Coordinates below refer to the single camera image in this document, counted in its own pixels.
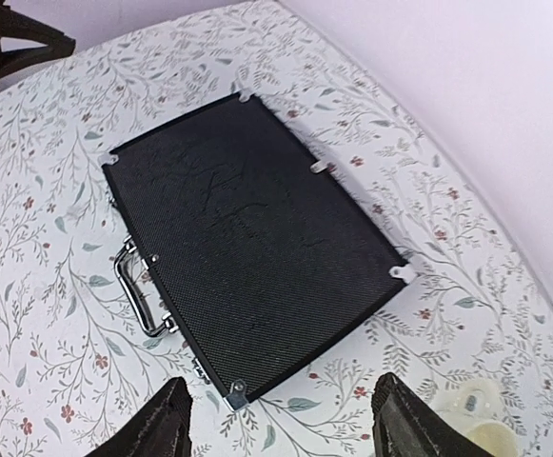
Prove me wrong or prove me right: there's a floral tablecloth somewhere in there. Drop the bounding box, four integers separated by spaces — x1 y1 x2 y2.
0 1 553 456

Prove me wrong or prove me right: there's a black poker case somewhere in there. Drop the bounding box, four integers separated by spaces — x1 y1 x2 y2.
102 92 416 411

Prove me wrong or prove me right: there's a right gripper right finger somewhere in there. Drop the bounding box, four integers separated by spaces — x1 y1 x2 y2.
371 372 485 457

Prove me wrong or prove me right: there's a cream ceramic mug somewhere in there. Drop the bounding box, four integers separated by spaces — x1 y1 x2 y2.
431 378 519 456

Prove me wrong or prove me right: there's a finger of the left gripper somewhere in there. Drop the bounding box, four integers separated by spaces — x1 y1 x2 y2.
0 1 75 79

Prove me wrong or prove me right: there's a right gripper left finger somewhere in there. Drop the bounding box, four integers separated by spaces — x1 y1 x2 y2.
89 377 191 457

